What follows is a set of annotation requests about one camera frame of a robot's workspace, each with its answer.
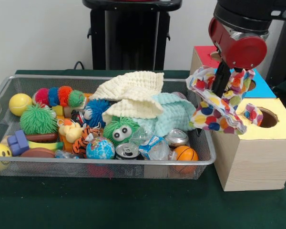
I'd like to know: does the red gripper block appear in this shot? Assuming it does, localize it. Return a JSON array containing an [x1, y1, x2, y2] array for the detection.
[[209, 17, 268, 99]]

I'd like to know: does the colourful polka dot cloth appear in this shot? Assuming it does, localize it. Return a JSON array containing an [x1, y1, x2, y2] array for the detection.
[[186, 67, 255, 135], [243, 103, 264, 127]]

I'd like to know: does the mint green cloth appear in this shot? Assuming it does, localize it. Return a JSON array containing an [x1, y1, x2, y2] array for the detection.
[[133, 93, 197, 138]]

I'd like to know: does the cream yellow cloth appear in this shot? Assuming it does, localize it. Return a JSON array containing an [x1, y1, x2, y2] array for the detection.
[[88, 71, 165, 120]]

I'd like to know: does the multicolour fuzzy caterpillar toy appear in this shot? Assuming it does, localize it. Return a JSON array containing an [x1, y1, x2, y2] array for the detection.
[[33, 86, 85, 108]]

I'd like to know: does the wooden box with three holes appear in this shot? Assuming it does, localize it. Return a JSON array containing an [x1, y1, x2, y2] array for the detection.
[[188, 45, 286, 192]]

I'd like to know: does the clear mesh bin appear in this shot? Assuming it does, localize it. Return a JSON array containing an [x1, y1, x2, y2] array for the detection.
[[0, 74, 217, 181]]

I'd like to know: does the black stand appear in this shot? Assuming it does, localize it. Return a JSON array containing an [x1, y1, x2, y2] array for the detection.
[[266, 19, 286, 87]]

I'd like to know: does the small orange basketball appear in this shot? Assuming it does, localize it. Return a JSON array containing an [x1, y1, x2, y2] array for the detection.
[[174, 146, 199, 163]]

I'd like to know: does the green fuzzy toy with eyes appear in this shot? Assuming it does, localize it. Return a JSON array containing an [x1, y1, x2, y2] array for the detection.
[[103, 115, 140, 146]]

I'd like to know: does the blue spiky ball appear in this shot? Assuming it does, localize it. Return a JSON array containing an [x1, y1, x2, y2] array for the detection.
[[83, 99, 112, 128]]

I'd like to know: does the globe print ball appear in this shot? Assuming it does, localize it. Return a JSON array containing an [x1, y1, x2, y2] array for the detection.
[[85, 138, 115, 160]]

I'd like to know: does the tiger plush toy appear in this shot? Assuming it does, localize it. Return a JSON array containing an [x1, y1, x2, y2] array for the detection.
[[71, 125, 103, 156]]

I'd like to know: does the green spiky ball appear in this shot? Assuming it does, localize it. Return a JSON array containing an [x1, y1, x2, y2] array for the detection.
[[20, 104, 59, 135]]

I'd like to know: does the plain yellow ball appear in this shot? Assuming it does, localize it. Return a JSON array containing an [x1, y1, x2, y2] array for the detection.
[[9, 93, 33, 116]]

